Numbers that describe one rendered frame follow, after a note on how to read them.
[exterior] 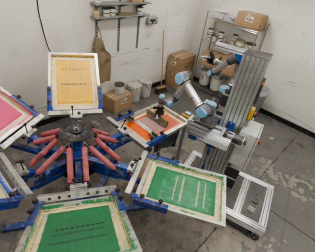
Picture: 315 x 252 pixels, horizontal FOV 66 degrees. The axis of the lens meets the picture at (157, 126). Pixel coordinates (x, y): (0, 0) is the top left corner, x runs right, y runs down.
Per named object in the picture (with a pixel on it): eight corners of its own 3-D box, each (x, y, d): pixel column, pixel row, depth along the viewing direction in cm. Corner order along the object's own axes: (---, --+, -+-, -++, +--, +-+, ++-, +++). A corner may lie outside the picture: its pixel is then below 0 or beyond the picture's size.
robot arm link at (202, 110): (214, 111, 253) (186, 68, 258) (206, 116, 244) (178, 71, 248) (206, 116, 262) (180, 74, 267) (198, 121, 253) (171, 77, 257)
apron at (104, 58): (109, 79, 483) (110, 24, 423) (111, 80, 480) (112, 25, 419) (85, 85, 450) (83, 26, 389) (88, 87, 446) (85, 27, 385)
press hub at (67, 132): (88, 198, 316) (83, 110, 238) (106, 218, 296) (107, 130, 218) (59, 215, 291) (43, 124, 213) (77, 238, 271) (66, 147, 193)
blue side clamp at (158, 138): (162, 137, 288) (163, 132, 284) (166, 139, 285) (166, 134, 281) (144, 147, 269) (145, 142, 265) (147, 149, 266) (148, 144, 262)
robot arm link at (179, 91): (191, 66, 266) (173, 97, 301) (185, 68, 259) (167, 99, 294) (198, 73, 263) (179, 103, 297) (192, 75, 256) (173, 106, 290)
